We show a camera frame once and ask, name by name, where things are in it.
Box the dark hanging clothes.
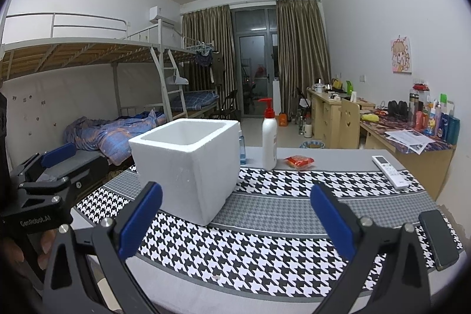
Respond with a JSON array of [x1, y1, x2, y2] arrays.
[[195, 51, 214, 68]]

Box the blue toiletry bottle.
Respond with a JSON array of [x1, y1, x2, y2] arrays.
[[438, 115, 450, 140]]

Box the blue liquid bottle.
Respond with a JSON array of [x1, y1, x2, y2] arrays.
[[237, 130, 246, 165]]

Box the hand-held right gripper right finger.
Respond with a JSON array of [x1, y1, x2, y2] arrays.
[[310, 183, 431, 314]]

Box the black folding chair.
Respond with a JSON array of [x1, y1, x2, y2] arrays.
[[221, 89, 239, 119]]

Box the houndstooth table cloth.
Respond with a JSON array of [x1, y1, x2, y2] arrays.
[[74, 163, 465, 300]]

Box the white air conditioner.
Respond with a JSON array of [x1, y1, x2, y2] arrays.
[[149, 6, 181, 28]]

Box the glass balcony door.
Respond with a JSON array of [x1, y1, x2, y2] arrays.
[[232, 7, 280, 114]]

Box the brown curtain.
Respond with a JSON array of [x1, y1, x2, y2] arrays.
[[276, 0, 332, 105], [182, 5, 236, 116]]

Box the dark thermos flask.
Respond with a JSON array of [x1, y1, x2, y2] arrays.
[[409, 92, 420, 127]]

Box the white pump bottle red top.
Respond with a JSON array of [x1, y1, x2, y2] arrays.
[[258, 98, 278, 171]]

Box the printed paper sheets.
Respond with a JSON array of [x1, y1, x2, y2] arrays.
[[384, 129, 435, 154]]

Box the person's left hand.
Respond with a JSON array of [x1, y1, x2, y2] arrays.
[[0, 229, 58, 280]]

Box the white remote control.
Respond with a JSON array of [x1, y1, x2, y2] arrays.
[[372, 154, 409, 191]]

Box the blue plaid blanket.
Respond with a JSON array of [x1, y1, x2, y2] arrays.
[[62, 110, 168, 165]]

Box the white metal bunk bed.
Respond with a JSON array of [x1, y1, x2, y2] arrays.
[[0, 12, 192, 167], [162, 36, 221, 119]]

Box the wooden desk with drawers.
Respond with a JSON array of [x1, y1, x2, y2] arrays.
[[306, 88, 376, 149]]

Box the cartoon wall poster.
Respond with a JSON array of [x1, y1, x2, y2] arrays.
[[391, 35, 413, 74]]

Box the dark smartphone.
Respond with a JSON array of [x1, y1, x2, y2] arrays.
[[418, 210, 460, 271]]

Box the red snack packet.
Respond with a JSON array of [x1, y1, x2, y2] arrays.
[[284, 154, 315, 171]]

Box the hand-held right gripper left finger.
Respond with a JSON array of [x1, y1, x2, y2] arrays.
[[43, 182, 164, 314]]

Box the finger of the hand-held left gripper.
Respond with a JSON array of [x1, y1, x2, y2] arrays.
[[10, 142, 77, 183], [43, 153, 110, 190]]

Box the wooden desk with printed cover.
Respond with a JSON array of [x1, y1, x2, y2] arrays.
[[359, 115, 457, 202]]

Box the white foam box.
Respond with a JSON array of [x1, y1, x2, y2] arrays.
[[128, 118, 241, 226]]

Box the teal bottle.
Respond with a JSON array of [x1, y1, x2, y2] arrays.
[[447, 116, 460, 144]]

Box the wooden chair with smiley cutout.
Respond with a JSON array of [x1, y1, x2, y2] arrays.
[[340, 98, 361, 149]]

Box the white bunk bed ladder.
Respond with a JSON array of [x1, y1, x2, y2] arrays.
[[151, 47, 192, 121]]

